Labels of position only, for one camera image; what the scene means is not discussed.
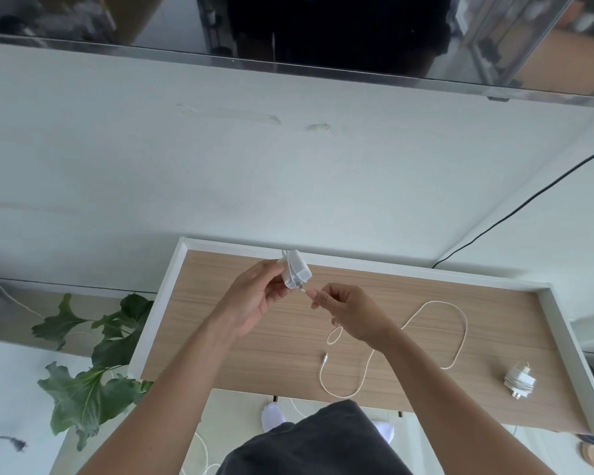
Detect white sock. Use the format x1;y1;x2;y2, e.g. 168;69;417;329
260;401;291;434
373;420;396;445

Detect person's left hand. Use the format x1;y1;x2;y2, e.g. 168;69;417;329
217;259;294;343

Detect wall-mounted television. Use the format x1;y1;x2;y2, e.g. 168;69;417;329
0;0;594;111

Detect wooden desk with white rim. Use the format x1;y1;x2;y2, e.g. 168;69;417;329
128;236;594;437

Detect white charging cable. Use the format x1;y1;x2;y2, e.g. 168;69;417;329
299;287;469;399

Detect person's left forearm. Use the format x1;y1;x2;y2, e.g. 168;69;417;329
76;319;250;475

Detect black power cable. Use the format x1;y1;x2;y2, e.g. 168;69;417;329
432;139;594;269

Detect dark grey shorts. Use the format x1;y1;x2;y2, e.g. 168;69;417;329
218;399;414;475

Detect person's right forearm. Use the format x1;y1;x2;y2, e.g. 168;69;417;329
376;329;557;475

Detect green leafy plant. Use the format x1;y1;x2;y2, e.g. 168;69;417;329
31;293;155;452

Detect white power adapter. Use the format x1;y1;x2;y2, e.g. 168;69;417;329
503;361;538;402
279;249;314;292

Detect white floor cable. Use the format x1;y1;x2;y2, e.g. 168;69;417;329
180;396;309;475

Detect thin white cable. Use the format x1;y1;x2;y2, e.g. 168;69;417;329
0;278;97;342

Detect person's right hand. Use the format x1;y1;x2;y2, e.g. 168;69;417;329
311;283;403;355

